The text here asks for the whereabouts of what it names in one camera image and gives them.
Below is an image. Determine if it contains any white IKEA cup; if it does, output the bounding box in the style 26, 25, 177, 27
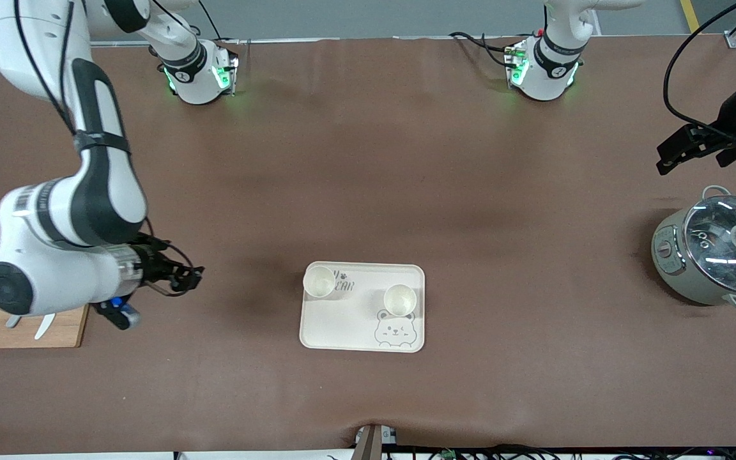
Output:
383, 284, 418, 318
303, 265, 337, 299

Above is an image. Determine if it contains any white bear print tray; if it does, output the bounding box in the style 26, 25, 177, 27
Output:
299, 261, 426, 353

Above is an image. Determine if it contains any glass pot lid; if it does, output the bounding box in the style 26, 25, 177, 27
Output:
683, 195, 736, 295

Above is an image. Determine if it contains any wooden cutting board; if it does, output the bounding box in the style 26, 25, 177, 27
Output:
0, 256, 91, 349

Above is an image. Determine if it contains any grey pot with glass lid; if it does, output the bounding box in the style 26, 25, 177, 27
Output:
652, 185, 736, 312

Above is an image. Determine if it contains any metal table edge clamp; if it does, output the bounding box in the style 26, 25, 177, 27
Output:
354, 424, 398, 460

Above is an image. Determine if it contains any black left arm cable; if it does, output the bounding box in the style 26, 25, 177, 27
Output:
663, 0, 736, 128

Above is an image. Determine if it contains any black left base cable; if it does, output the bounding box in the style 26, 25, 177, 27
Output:
448, 31, 519, 70

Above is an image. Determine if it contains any black base cable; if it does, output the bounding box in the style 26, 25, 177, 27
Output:
448, 31, 519, 70
199, 0, 242, 44

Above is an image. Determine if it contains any black right base cable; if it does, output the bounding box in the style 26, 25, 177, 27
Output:
199, 0, 242, 44

